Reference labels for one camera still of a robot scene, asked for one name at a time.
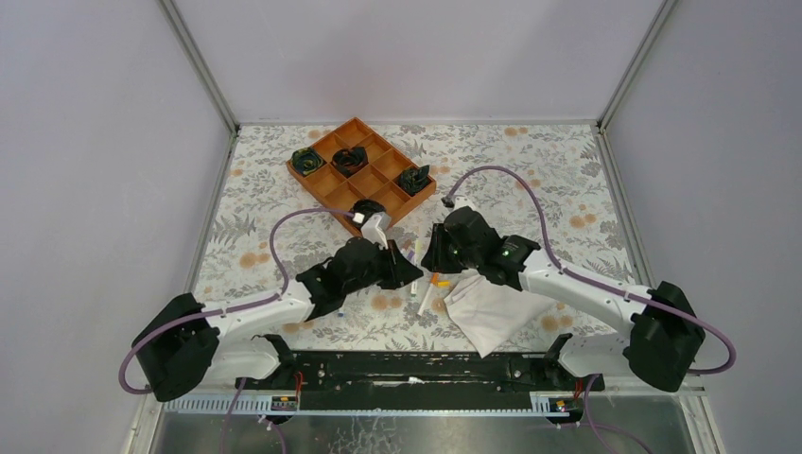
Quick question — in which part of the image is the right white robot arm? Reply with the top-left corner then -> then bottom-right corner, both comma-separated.
422,206 -> 706,393

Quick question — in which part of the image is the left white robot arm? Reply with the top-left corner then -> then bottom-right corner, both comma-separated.
132,237 -> 423,402

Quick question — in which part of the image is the dark blue rolled tie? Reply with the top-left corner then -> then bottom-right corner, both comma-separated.
350,199 -> 386,218

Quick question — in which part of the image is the white folded cloth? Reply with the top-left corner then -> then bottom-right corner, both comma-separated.
445,273 -> 556,358

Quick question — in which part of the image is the dark green rolled tie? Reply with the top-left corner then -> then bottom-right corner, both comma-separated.
395,165 -> 430,197

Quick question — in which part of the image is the orange wooden compartment tray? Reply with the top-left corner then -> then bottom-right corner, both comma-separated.
286,117 -> 437,226

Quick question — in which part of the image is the green patterned rolled tie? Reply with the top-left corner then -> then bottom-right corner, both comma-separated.
290,147 -> 326,177

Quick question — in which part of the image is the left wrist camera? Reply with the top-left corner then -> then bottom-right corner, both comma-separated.
353,212 -> 392,249

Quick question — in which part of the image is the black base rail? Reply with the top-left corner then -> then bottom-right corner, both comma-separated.
245,350 -> 604,411

